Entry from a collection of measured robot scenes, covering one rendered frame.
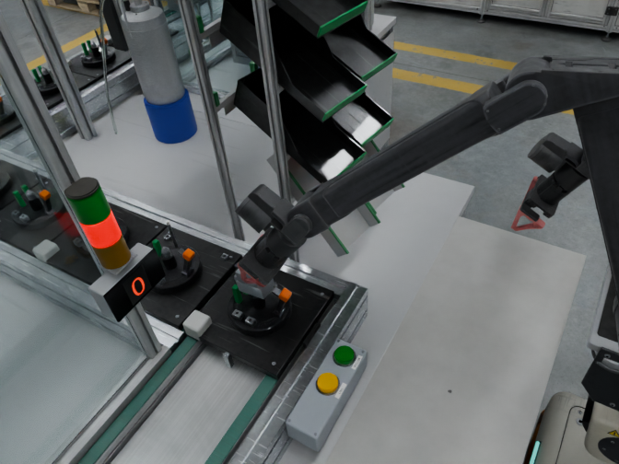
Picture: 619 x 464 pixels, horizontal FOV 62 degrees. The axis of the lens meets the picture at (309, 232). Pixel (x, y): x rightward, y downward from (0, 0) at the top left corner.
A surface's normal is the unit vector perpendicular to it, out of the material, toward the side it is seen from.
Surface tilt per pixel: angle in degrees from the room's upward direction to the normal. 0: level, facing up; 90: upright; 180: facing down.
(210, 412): 0
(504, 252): 0
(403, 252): 0
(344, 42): 25
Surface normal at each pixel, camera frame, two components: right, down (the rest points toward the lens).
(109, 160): -0.07, -0.72
